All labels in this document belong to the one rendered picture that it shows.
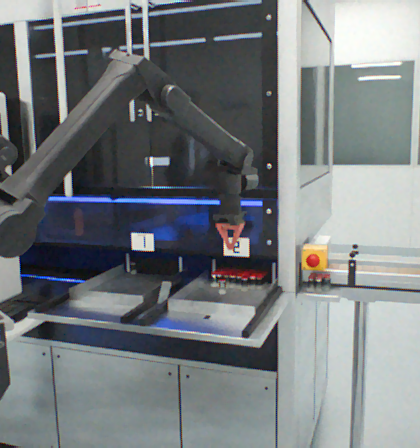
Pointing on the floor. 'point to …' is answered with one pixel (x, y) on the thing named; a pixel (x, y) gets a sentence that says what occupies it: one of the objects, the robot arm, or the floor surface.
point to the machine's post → (288, 215)
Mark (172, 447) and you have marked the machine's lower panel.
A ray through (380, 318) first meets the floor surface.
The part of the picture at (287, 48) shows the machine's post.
